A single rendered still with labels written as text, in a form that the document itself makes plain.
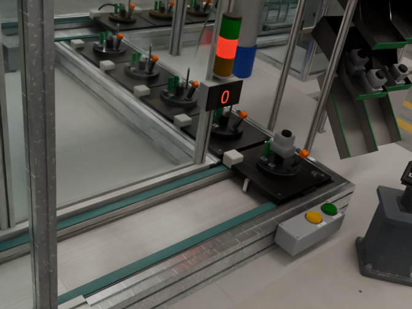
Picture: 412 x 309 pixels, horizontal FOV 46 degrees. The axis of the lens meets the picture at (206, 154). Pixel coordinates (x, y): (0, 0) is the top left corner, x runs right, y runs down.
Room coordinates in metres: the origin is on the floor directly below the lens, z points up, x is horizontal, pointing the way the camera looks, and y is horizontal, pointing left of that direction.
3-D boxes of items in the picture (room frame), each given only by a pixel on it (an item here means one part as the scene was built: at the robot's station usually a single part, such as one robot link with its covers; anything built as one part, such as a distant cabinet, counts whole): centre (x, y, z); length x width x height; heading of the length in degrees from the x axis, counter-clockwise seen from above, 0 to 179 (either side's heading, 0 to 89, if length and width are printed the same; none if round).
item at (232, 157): (1.26, -0.08, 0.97); 0.05 x 0.05 x 0.04; 46
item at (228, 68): (1.21, 0.00, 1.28); 0.05 x 0.05 x 0.05
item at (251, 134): (1.44, -0.04, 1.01); 0.24 x 0.24 x 0.13; 46
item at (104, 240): (1.07, 0.01, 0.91); 0.84 x 0.28 x 0.10; 136
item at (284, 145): (1.27, -0.21, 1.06); 0.08 x 0.04 x 0.07; 45
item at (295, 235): (1.05, -0.31, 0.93); 0.21 x 0.07 x 0.06; 136
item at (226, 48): (1.21, 0.00, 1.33); 0.05 x 0.05 x 0.05
